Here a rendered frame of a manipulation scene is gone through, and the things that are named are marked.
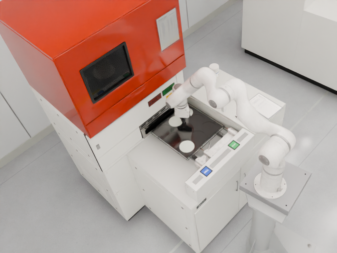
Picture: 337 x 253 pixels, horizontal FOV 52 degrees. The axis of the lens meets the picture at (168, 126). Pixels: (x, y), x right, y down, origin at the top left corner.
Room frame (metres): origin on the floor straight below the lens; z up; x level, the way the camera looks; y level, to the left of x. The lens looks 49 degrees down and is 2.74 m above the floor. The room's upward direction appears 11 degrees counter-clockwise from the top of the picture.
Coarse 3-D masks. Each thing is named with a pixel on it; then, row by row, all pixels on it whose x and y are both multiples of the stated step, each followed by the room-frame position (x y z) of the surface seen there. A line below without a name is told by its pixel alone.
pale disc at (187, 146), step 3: (186, 141) 1.45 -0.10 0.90; (189, 141) 1.45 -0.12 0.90; (180, 144) 1.43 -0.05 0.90; (183, 144) 1.43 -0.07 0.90; (186, 144) 1.42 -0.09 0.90; (189, 144) 1.42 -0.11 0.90; (192, 144) 1.42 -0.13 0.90; (180, 147) 1.41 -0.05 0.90; (183, 147) 1.40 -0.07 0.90; (186, 147) 1.40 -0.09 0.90; (189, 147) 1.40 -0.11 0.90; (192, 147) 1.39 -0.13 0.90; (183, 150) 1.38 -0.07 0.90; (186, 150) 1.38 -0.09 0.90; (189, 150) 1.37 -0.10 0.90; (192, 150) 1.37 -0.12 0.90
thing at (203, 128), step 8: (168, 120) 1.66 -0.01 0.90; (192, 120) 1.62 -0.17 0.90; (200, 120) 1.61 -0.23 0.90; (208, 120) 1.59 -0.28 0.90; (160, 128) 1.61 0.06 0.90; (168, 128) 1.59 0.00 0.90; (176, 128) 1.58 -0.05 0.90; (184, 128) 1.57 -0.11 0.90; (192, 128) 1.55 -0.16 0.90; (200, 128) 1.54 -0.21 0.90; (208, 128) 1.53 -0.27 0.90; (216, 128) 1.51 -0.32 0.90; (160, 136) 1.54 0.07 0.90; (168, 136) 1.52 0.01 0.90; (176, 136) 1.51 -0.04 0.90; (184, 136) 1.50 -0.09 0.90; (192, 136) 1.48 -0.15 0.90; (200, 136) 1.47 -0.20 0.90; (208, 136) 1.46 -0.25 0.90; (176, 144) 1.44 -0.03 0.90; (200, 144) 1.40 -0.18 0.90; (184, 152) 1.36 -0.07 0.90; (192, 152) 1.35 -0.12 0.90
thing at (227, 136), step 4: (224, 136) 1.45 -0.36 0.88; (228, 136) 1.44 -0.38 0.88; (232, 136) 1.43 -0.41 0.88; (220, 140) 1.42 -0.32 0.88; (224, 140) 1.41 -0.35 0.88; (228, 140) 1.41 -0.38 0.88; (216, 144) 1.39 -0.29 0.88; (220, 144) 1.39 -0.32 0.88; (224, 144) 1.38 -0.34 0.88; (212, 148) 1.37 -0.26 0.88; (216, 148) 1.36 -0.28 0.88; (220, 148) 1.35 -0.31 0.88; (212, 152) 1.33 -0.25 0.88; (216, 152) 1.33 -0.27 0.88; (204, 156) 1.31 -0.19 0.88; (204, 160) 1.28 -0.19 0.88; (196, 164) 1.27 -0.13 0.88
